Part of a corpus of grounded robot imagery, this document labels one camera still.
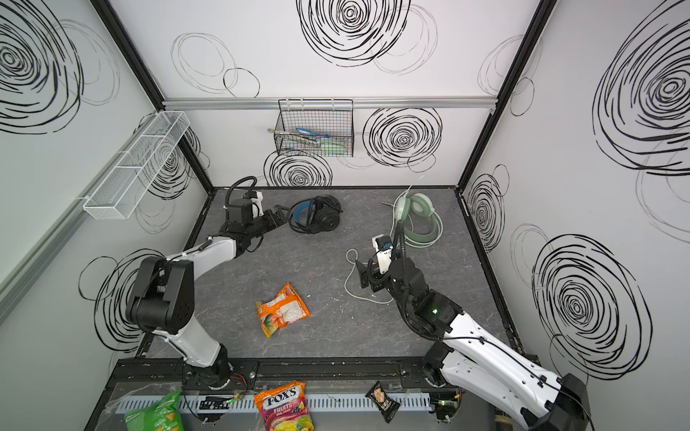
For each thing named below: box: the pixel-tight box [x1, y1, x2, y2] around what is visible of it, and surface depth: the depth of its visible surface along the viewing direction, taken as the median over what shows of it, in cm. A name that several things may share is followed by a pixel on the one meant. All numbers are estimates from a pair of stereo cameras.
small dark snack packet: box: [364, 379, 401, 424], surface depth 70 cm
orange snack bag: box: [255, 281, 311, 339], surface depth 84 cm
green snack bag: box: [123, 387, 185, 431], surface depth 65 cm
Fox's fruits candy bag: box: [255, 380, 316, 431], surface depth 67 cm
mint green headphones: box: [395, 192, 439, 243], surface depth 107 cm
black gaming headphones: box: [288, 194, 344, 235], surface depth 106 cm
